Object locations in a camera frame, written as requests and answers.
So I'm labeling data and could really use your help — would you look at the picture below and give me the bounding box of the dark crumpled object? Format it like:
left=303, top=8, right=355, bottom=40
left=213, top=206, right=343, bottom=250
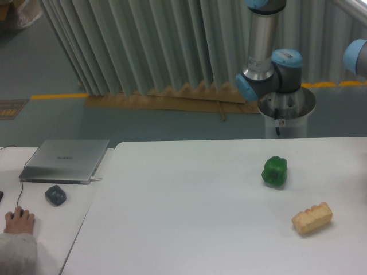
left=45, top=185, right=67, bottom=206

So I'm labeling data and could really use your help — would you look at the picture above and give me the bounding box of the yellow sponge cake loaf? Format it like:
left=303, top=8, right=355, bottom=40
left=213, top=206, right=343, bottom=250
left=291, top=202, right=333, bottom=235

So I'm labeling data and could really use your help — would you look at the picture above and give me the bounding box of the person's hand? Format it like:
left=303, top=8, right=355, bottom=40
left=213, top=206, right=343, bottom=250
left=3, top=206, right=35, bottom=235

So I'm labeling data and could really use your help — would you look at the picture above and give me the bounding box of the black mouse cable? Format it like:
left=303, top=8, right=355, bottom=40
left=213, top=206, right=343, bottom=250
left=16, top=147, right=41, bottom=208

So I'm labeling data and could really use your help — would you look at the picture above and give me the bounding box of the brown cardboard sheet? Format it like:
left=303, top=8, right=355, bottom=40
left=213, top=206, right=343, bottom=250
left=84, top=81, right=259, bottom=121

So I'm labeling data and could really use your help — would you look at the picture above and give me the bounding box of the silver closed laptop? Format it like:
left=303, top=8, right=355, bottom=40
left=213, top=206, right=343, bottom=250
left=19, top=139, right=110, bottom=184

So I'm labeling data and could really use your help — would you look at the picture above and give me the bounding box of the cardboard box with plastic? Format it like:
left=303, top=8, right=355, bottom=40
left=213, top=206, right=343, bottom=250
left=1, top=0, right=43, bottom=31

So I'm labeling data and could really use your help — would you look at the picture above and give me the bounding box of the grey sleeved forearm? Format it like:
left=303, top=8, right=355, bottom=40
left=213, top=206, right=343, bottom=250
left=1, top=233, right=37, bottom=274

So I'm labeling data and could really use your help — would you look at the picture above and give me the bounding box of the white laptop cable plug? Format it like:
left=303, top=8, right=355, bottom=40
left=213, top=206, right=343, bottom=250
left=90, top=177, right=102, bottom=182

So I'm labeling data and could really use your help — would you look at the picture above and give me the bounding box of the black computer mouse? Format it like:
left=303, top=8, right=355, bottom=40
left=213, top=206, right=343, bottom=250
left=12, top=206, right=34, bottom=227

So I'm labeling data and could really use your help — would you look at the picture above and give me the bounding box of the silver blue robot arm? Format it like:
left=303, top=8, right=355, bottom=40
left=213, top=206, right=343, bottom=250
left=236, top=1, right=366, bottom=101

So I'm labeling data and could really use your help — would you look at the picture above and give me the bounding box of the grey pleated curtain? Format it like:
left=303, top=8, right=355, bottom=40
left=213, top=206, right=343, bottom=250
left=39, top=1, right=366, bottom=96

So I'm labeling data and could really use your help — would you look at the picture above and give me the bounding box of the green bell pepper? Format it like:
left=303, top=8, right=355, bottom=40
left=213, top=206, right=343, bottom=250
left=261, top=156, right=287, bottom=187

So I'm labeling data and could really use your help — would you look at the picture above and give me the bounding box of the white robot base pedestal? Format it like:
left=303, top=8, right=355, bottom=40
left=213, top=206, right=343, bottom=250
left=257, top=87, right=316, bottom=139

